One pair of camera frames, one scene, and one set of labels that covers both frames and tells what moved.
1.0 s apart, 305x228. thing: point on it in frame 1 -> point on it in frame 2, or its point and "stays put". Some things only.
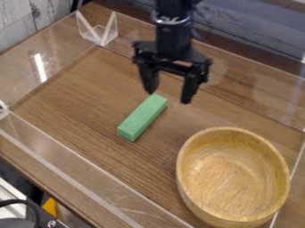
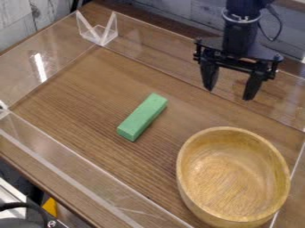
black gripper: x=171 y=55 -> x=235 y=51
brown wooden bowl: x=234 y=177 stays put
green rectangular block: x=143 y=116 stays put
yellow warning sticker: x=51 y=207 stays put
